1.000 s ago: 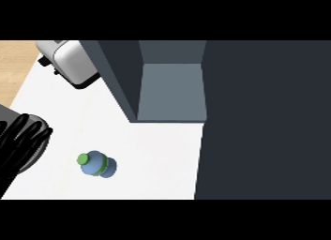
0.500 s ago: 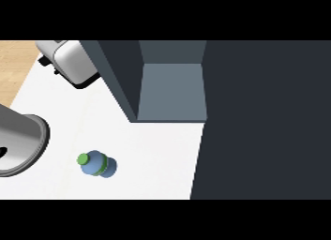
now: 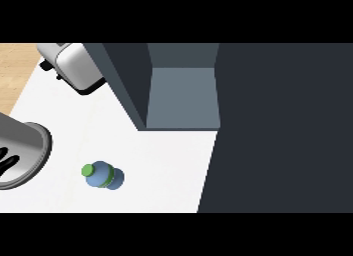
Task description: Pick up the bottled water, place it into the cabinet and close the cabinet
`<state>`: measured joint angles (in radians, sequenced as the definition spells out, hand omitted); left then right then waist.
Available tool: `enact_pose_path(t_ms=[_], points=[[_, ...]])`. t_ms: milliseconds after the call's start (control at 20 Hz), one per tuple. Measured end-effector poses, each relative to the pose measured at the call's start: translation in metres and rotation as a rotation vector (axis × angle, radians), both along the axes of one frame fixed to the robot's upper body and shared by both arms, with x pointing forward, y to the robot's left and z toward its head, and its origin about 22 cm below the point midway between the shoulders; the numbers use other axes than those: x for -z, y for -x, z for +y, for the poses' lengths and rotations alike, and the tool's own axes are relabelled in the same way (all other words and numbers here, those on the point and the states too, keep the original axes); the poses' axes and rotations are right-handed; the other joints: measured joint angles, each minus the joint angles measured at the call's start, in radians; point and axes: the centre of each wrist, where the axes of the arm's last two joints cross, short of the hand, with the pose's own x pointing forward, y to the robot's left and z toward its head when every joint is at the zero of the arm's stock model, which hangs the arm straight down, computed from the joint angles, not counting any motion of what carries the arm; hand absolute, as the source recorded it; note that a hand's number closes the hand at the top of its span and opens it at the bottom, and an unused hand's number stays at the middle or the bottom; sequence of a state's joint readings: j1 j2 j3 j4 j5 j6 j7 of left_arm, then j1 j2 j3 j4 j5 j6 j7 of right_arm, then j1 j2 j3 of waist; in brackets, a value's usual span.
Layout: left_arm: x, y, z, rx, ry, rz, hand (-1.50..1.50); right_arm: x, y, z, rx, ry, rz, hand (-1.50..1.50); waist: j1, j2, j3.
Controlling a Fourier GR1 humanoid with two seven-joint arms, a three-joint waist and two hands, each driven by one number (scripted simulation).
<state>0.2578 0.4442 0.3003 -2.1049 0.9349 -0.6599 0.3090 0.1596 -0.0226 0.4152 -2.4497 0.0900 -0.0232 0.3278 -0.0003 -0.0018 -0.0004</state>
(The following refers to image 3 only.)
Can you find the dark grey cabinet door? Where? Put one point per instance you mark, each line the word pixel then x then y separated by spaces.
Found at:
pixel 287 133

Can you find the blue water bottle green cap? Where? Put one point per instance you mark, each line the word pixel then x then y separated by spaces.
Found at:
pixel 101 174

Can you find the white toaster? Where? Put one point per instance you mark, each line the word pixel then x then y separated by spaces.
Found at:
pixel 76 66

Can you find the grey open cabinet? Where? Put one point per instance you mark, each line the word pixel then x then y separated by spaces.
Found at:
pixel 179 96

